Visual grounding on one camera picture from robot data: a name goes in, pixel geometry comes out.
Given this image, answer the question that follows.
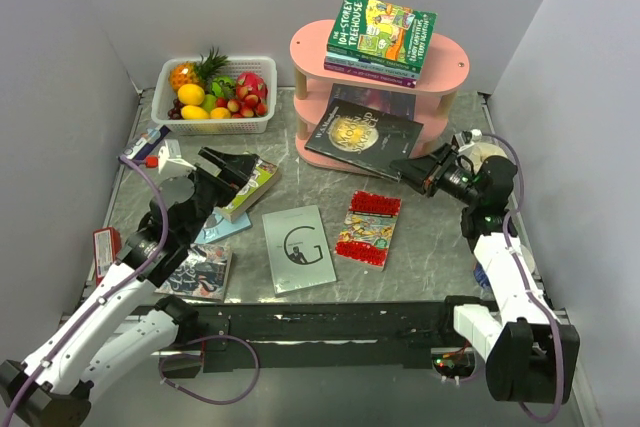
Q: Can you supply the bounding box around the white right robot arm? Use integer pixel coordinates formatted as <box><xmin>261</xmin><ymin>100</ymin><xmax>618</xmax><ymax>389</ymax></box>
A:
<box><xmin>391</xmin><ymin>144</ymin><xmax>580</xmax><ymax>406</ymax></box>

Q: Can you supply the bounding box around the grey thin booklet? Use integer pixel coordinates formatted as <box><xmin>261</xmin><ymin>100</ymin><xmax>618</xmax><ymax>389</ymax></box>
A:
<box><xmin>262</xmin><ymin>205</ymin><xmax>337</xmax><ymax>296</ymax></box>

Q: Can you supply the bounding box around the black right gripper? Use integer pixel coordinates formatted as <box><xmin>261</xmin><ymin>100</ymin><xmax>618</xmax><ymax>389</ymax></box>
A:
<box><xmin>390</xmin><ymin>142</ymin><xmax>483</xmax><ymax>207</ymax></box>

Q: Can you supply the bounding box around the black Moon and Sixpence book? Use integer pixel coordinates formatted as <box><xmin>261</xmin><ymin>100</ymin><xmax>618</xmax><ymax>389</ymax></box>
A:
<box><xmin>305</xmin><ymin>99</ymin><xmax>423</xmax><ymax>181</ymax></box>

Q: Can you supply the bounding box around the light blue cat book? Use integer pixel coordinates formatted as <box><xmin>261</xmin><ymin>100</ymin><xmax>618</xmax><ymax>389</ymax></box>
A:
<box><xmin>194</xmin><ymin>213</ymin><xmax>252</xmax><ymax>244</ymax></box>

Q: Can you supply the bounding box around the pink dragon fruit toy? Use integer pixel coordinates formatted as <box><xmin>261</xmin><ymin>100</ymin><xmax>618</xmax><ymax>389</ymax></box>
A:
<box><xmin>236</xmin><ymin>72</ymin><xmax>268</xmax><ymax>100</ymax></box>

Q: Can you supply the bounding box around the pink three-tier shelf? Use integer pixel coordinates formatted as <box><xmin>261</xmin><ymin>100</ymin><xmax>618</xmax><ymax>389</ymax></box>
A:
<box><xmin>290</xmin><ymin>20</ymin><xmax>470</xmax><ymax>179</ymax></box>

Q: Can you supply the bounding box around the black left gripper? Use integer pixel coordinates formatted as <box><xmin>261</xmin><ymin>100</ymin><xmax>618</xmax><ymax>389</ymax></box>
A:
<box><xmin>181</xmin><ymin>146</ymin><xmax>258</xmax><ymax>244</ymax></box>

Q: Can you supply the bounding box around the green 104-storey treehouse book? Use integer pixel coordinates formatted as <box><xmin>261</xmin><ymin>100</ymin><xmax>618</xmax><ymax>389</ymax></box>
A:
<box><xmin>327</xmin><ymin>0</ymin><xmax>437</xmax><ymax>74</ymax></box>

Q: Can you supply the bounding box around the orange toy fruit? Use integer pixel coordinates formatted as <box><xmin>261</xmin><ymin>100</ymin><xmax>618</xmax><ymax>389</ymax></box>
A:
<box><xmin>177</xmin><ymin>84</ymin><xmax>205</xmax><ymax>106</ymax></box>

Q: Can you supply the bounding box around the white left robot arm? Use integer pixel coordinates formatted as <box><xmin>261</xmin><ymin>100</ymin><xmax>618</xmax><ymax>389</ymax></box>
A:
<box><xmin>1</xmin><ymin>147</ymin><xmax>259</xmax><ymax>426</ymax></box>

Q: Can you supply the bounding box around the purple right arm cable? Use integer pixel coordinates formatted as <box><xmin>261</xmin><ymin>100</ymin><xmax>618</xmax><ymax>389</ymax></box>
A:
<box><xmin>479</xmin><ymin>134</ymin><xmax>566</xmax><ymax>423</ymax></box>

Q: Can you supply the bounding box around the toy pineapple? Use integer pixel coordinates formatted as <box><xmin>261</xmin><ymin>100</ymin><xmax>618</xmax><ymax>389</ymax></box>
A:
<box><xmin>168</xmin><ymin>47</ymin><xmax>228</xmax><ymax>92</ymax></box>

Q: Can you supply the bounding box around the purple 117-storey treehouse book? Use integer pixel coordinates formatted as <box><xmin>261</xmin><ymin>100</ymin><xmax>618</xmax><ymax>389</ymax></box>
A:
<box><xmin>324</xmin><ymin>62</ymin><xmax>417</xmax><ymax>88</ymax></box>

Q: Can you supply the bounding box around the floral Little Women book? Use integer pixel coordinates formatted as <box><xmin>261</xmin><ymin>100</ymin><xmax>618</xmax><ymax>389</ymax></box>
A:
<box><xmin>155</xmin><ymin>244</ymin><xmax>233</xmax><ymax>302</ymax></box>

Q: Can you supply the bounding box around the red box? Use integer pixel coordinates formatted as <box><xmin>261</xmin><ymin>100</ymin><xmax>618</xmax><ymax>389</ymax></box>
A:
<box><xmin>93</xmin><ymin>227</ymin><xmax>121</xmax><ymax>285</ymax></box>

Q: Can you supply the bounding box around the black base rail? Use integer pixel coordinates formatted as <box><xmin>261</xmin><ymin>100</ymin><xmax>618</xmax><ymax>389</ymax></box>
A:
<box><xmin>170</xmin><ymin>295</ymin><xmax>497</xmax><ymax>373</ymax></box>

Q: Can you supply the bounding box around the lime green comic book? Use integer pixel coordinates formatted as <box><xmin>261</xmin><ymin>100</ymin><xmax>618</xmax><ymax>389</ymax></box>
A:
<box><xmin>214</xmin><ymin>158</ymin><xmax>281</xmax><ymax>222</ymax></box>

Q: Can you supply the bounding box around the red book under green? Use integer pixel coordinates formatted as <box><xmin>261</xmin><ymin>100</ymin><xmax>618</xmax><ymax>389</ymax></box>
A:
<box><xmin>334</xmin><ymin>190</ymin><xmax>402</xmax><ymax>270</ymax></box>

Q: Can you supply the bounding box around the yellow mango toy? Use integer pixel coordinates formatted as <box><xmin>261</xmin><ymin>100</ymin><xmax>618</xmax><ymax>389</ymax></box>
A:
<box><xmin>180</xmin><ymin>105</ymin><xmax>210</xmax><ymax>121</ymax></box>

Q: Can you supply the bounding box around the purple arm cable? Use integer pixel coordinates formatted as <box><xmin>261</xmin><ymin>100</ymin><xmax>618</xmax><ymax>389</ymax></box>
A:
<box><xmin>479</xmin><ymin>134</ymin><xmax>566</xmax><ymax>423</ymax></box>
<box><xmin>2</xmin><ymin>156</ymin><xmax>171</xmax><ymax>427</ymax></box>

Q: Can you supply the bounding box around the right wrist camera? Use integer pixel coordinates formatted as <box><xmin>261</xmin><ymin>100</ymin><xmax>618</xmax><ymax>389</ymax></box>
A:
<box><xmin>451</xmin><ymin>129</ymin><xmax>483</xmax><ymax>155</ymax></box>

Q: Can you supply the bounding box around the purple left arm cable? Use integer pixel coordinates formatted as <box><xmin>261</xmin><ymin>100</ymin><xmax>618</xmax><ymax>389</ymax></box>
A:
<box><xmin>2</xmin><ymin>156</ymin><xmax>171</xmax><ymax>427</ymax></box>

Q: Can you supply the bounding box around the light blue 143-storey treehouse book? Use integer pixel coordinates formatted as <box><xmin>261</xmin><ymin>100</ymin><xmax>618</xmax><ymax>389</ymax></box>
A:
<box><xmin>324</xmin><ymin>52</ymin><xmax>420</xmax><ymax>80</ymax></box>

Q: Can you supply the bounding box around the white plastic fruit basket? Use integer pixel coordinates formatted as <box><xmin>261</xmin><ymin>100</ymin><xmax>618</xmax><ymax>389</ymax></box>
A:
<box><xmin>151</xmin><ymin>56</ymin><xmax>277</xmax><ymax>135</ymax></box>

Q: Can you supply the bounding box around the beige paper roll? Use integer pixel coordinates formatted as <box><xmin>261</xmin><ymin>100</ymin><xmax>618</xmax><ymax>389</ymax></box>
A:
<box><xmin>467</xmin><ymin>142</ymin><xmax>507</xmax><ymax>166</ymax></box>

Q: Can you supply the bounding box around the purple white toothpaste box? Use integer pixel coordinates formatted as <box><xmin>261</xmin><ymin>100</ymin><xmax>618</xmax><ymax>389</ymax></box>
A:
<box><xmin>118</xmin><ymin>122</ymin><xmax>169</xmax><ymax>165</ymax></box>

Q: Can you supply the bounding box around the blue wrapped tissue roll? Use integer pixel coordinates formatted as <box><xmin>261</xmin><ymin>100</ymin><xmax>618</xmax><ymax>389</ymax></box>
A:
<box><xmin>473</xmin><ymin>244</ymin><xmax>537</xmax><ymax>288</ymax></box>

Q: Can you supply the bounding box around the dark purple book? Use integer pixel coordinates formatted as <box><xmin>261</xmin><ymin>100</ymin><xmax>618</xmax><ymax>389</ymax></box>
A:
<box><xmin>330</xmin><ymin>83</ymin><xmax>416</xmax><ymax>120</ymax></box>

